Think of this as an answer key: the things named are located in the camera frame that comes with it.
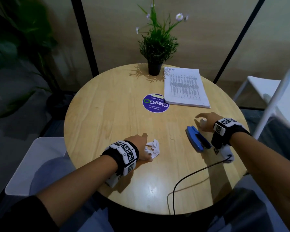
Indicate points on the person's left hand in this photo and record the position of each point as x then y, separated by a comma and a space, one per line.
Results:
140, 142

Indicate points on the person's right hand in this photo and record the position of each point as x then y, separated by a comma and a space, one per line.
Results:
211, 118

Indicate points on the white paper ball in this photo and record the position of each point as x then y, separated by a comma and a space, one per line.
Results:
203, 121
154, 148

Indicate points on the blue stapler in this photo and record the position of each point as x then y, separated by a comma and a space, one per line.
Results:
195, 140

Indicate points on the stack of white printed papers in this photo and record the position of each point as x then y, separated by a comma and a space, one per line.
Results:
186, 86

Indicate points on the person's left forearm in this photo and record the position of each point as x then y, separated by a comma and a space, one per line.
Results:
82, 186

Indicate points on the person's right forearm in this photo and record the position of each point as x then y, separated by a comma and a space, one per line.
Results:
263, 166

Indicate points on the person's grey trousers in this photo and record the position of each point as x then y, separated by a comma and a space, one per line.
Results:
246, 210

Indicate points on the person's black sleeve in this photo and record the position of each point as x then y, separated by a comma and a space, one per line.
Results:
21, 217

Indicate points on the black right wristband with markers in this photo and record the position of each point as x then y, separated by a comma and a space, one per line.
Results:
227, 130

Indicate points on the round purple sticker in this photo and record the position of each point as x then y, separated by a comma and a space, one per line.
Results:
154, 103

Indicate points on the white metal chair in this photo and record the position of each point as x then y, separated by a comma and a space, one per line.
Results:
280, 99

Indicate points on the small potted green plant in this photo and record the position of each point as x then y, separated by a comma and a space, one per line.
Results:
158, 45

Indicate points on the large leafy potted plant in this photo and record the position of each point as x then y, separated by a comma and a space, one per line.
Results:
21, 28

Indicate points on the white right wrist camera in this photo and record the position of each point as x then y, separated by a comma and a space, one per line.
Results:
226, 152

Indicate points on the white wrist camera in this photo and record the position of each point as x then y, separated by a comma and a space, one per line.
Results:
226, 152
112, 181

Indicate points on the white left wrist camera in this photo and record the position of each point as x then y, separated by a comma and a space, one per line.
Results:
112, 181

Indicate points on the black partition frame post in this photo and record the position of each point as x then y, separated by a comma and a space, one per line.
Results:
239, 39
84, 36

